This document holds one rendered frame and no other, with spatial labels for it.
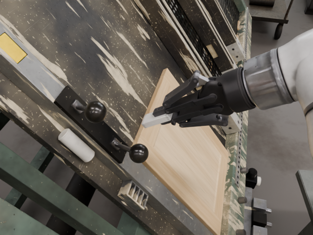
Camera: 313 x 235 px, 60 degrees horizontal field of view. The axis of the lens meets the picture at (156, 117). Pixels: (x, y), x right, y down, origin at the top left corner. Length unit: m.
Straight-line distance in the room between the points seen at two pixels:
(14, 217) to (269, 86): 0.43
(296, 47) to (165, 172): 0.51
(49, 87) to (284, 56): 0.41
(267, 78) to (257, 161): 1.98
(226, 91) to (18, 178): 0.42
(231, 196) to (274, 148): 1.48
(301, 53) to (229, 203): 0.75
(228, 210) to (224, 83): 0.68
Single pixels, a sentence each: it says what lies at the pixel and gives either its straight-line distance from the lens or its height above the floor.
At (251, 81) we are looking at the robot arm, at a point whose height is 1.59.
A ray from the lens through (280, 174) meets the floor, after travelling 2.39.
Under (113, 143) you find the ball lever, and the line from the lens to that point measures 0.60.
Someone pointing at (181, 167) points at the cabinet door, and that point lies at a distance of 0.88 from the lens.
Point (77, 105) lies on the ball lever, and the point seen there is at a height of 1.48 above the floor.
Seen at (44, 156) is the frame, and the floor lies 0.18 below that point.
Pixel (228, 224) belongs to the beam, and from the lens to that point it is 1.05.
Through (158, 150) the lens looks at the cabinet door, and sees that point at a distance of 0.79.
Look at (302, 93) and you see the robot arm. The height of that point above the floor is 1.60.
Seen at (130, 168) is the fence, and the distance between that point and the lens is 0.65.
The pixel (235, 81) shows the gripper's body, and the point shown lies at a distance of 0.46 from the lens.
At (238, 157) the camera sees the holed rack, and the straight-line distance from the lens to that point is 1.23.
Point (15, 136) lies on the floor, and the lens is 2.72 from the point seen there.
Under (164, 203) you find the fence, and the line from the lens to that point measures 0.74.
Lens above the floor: 1.85
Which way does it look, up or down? 46 degrees down
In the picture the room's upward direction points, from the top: straight up
